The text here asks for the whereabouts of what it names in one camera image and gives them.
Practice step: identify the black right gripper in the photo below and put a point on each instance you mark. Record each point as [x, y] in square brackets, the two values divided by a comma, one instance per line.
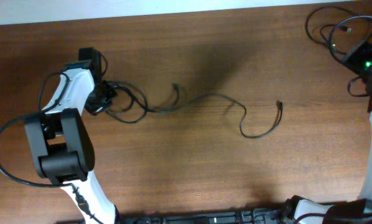
[364, 50]

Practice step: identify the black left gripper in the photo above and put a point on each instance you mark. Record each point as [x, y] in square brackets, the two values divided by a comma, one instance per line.
[96, 107]

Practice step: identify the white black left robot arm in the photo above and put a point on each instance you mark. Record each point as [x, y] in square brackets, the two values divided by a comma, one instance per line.
[61, 147]

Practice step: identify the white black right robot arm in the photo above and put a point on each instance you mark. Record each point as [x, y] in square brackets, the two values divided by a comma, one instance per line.
[358, 211]

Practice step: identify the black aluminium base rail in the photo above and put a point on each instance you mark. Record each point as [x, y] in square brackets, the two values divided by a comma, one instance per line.
[257, 215]

